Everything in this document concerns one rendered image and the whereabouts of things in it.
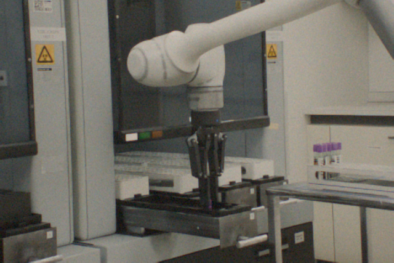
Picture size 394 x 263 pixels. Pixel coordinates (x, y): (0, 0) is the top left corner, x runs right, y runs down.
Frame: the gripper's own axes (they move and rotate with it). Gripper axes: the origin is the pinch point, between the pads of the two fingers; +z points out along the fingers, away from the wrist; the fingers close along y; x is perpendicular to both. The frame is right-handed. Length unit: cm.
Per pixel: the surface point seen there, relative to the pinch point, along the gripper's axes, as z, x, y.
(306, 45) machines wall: -40, -131, -227
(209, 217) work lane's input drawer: 3.8, 10.1, 11.1
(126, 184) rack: -1.2, -21.8, 7.8
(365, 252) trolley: 27, 2, -65
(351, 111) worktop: -4, -101, -222
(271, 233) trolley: 14.5, 0.6, -23.4
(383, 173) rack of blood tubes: -3.3, 32.0, -28.2
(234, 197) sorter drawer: 5.8, -11.5, -22.9
